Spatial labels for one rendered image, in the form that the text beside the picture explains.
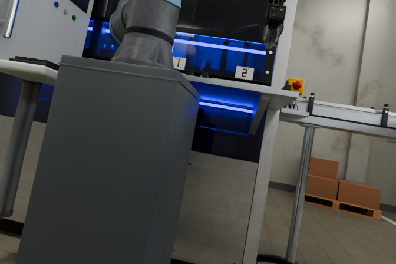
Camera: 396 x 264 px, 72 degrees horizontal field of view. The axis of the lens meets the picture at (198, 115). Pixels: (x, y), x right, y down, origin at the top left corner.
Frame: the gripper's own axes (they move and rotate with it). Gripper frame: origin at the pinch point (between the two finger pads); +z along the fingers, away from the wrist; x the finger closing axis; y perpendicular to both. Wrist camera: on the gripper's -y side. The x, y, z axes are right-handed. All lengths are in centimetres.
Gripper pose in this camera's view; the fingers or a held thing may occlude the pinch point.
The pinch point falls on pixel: (269, 46)
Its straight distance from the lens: 116.1
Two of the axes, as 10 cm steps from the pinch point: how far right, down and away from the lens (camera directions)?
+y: -1.0, -1.0, -9.9
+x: 9.8, 1.7, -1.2
